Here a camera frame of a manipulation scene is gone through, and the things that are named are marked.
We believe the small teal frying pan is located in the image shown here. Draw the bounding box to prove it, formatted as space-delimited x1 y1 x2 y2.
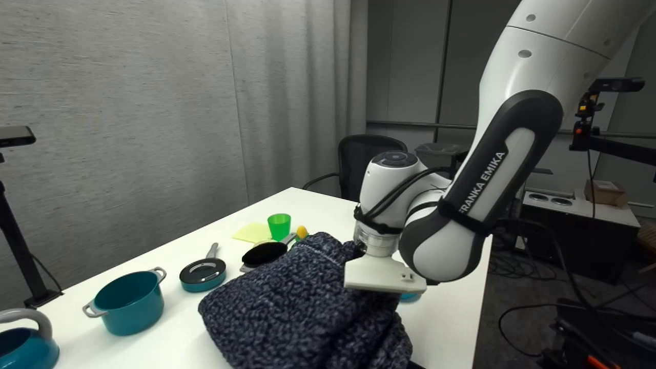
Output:
178 239 229 294

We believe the translucent green cup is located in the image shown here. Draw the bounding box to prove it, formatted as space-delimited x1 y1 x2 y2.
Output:
264 210 293 244

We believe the dark side desk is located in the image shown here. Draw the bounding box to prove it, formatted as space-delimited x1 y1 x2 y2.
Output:
514 186 644 285

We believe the brown cardboard box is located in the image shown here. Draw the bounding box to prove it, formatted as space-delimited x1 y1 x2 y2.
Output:
585 177 629 209

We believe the teal cooking pot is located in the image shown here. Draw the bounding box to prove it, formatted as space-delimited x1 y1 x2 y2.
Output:
80 264 168 337

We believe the teal kettle grey handle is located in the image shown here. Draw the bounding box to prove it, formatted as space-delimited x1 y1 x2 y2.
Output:
0 308 61 369

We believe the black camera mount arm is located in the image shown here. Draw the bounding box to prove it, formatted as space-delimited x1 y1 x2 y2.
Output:
568 75 656 168

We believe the black camera tripod stand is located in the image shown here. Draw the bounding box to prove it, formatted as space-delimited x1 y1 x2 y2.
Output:
0 125 66 310

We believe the black office chair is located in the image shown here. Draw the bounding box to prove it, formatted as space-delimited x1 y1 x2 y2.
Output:
339 132 409 203

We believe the yellow sponge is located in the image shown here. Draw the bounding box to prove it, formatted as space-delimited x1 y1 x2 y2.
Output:
229 222 272 246

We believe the dark blue knitted blanket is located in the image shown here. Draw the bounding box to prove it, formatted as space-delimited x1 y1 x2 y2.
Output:
196 229 413 369

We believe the black pot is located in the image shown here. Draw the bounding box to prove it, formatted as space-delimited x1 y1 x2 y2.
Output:
240 239 291 271

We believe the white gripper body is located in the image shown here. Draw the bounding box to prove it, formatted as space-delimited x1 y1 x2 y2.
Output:
342 249 431 296

